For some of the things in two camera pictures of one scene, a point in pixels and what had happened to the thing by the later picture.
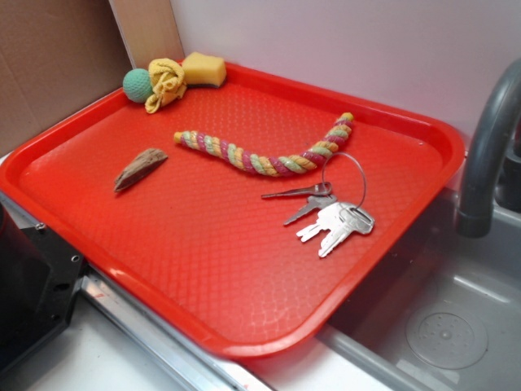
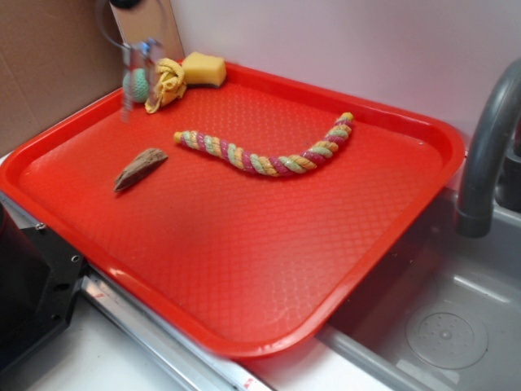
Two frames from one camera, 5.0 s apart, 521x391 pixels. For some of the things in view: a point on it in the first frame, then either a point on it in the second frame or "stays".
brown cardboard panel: x=57 y=57 stays
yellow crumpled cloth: x=167 y=82 stays
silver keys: x=338 y=219 to x=142 y=49
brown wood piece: x=141 y=164 stays
